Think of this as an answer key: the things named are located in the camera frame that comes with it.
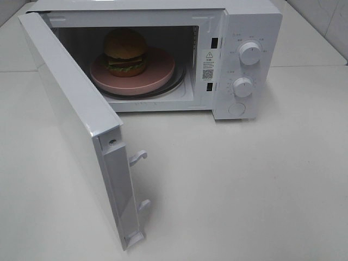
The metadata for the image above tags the pink round plate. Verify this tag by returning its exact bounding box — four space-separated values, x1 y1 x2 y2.
90 47 176 96

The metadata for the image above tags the round white door release button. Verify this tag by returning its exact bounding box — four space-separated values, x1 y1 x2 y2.
228 102 246 116

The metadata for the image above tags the burger with lettuce and cheese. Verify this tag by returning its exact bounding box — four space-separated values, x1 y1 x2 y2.
103 28 148 77

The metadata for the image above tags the glass microwave turntable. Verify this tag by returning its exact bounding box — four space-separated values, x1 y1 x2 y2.
97 66 186 100

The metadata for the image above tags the lower white microwave knob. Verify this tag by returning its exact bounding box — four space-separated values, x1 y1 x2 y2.
232 77 253 98

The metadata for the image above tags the white microwave knob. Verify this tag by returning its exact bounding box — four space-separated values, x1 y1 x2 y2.
232 77 253 98
238 40 262 65

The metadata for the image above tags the white microwave oven body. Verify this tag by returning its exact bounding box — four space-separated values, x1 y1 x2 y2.
25 1 282 120

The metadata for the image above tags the upper white microwave knob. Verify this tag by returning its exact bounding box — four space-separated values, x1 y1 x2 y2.
238 40 262 65

